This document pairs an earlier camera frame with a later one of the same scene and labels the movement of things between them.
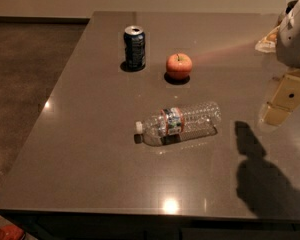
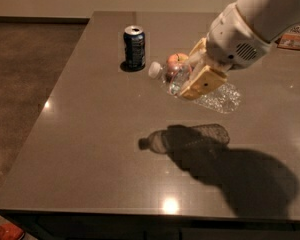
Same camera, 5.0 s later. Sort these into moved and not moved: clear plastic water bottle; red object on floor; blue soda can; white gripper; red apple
Moved: clear plastic water bottle; white gripper
Not moved: blue soda can; red object on floor; red apple
